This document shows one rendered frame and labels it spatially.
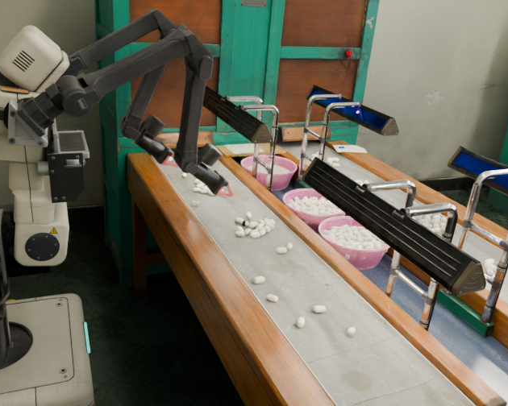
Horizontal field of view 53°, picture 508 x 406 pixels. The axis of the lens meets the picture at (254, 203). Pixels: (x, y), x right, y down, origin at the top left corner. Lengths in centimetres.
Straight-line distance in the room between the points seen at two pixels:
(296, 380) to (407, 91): 321
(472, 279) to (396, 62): 307
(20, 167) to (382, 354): 118
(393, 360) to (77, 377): 109
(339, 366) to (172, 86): 161
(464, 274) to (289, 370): 44
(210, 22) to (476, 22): 248
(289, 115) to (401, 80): 151
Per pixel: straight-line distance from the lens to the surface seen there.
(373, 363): 133
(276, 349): 127
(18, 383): 196
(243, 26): 256
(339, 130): 294
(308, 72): 276
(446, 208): 128
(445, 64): 431
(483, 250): 202
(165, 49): 152
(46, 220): 175
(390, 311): 148
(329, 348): 134
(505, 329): 164
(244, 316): 136
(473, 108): 463
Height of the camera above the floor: 158
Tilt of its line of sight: 24 degrees down
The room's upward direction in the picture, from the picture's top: 5 degrees clockwise
